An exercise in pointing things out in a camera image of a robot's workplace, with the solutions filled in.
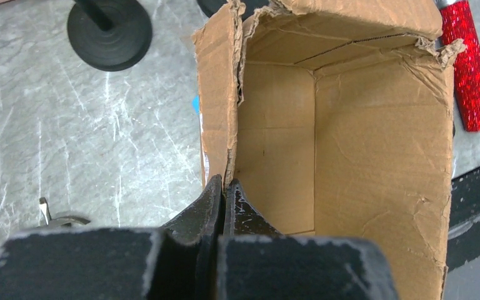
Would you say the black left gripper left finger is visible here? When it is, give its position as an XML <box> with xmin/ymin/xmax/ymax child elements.
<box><xmin>0</xmin><ymin>175</ymin><xmax>222</xmax><ymax>299</ymax></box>

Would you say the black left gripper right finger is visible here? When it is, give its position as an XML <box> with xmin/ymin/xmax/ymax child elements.
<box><xmin>219</xmin><ymin>180</ymin><xmax>398</xmax><ymax>299</ymax></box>

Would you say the blue toy microphone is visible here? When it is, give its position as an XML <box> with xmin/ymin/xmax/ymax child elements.
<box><xmin>192</xmin><ymin>96</ymin><xmax>200</xmax><ymax>114</ymax></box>

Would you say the brown cardboard box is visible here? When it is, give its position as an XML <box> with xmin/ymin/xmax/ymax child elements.
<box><xmin>192</xmin><ymin>1</ymin><xmax>464</xmax><ymax>299</ymax></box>

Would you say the shock mount desk stand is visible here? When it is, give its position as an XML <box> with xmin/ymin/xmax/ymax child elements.
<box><xmin>67</xmin><ymin>0</ymin><xmax>153</xmax><ymax>72</ymax></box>

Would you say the red glitter microphone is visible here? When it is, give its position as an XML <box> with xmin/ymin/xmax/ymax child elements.
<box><xmin>435</xmin><ymin>1</ymin><xmax>480</xmax><ymax>133</ymax></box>

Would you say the clip mount desk stand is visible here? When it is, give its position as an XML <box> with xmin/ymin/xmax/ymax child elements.
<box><xmin>196</xmin><ymin>0</ymin><xmax>269</xmax><ymax>21</ymax></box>

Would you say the claw hammer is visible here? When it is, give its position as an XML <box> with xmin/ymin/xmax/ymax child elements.
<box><xmin>45</xmin><ymin>216</ymin><xmax>91</xmax><ymax>228</ymax></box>

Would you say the yellow black screwdriver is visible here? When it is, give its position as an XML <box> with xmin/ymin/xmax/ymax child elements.
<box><xmin>39</xmin><ymin>197</ymin><xmax>52</xmax><ymax>226</ymax></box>

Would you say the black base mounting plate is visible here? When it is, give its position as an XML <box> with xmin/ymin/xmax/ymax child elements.
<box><xmin>446</xmin><ymin>166</ymin><xmax>480</xmax><ymax>271</ymax></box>

